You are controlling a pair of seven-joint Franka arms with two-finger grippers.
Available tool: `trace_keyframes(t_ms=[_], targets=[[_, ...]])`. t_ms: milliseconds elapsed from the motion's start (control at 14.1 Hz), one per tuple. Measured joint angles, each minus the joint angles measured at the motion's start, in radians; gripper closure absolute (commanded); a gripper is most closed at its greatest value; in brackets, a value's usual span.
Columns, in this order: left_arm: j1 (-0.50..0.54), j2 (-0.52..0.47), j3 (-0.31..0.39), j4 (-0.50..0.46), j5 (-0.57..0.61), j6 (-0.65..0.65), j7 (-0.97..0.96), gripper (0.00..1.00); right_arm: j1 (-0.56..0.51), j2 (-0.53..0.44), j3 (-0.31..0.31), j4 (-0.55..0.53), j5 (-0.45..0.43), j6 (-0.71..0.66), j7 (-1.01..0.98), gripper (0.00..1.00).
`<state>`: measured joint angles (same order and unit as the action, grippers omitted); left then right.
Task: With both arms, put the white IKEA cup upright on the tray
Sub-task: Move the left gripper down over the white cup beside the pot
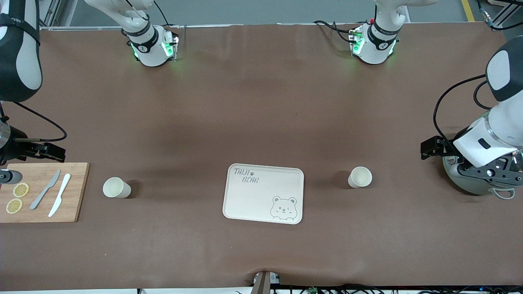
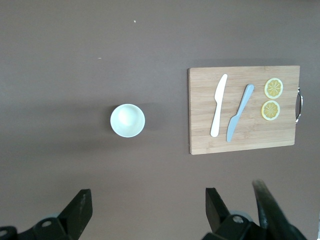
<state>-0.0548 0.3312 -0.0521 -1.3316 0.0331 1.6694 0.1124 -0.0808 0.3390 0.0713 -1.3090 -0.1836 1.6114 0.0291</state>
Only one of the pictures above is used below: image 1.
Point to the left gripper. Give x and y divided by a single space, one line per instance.
444 148

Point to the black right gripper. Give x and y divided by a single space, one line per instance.
15 149

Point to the white cup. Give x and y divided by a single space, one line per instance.
359 177
116 188

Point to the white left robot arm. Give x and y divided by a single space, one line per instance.
374 51

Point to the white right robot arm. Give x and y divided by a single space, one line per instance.
151 55

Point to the cream tray with bear print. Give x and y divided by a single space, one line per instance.
253 200

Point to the grey plastic knife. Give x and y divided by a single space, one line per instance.
52 181

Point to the grey pot with glass lid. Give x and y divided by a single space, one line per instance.
466 183

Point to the yellow lemon slice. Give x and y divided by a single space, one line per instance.
14 206
21 190

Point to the white plastic knife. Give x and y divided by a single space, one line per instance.
59 196

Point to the wooden cutting board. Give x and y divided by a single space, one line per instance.
79 196

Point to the brown table cover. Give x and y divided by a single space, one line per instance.
261 102

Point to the aluminium frame profile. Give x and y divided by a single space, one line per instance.
51 12
506 14

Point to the grey metal bracket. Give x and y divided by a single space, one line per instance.
263 283

